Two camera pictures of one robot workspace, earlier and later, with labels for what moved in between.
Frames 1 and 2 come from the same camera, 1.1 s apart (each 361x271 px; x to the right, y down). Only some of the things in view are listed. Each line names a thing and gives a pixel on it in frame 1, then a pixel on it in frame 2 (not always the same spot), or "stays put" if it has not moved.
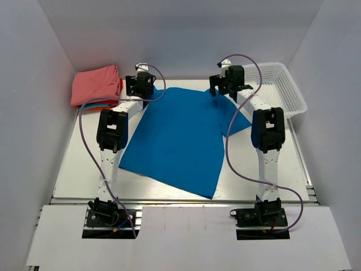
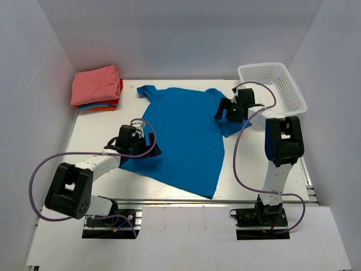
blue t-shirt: (178, 139) stays put
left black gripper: (131, 81) → (146, 148)
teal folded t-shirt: (92, 105) stays put
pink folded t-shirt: (101, 83) stays put
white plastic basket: (277, 90) stays put
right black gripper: (215, 81) → (225, 103)
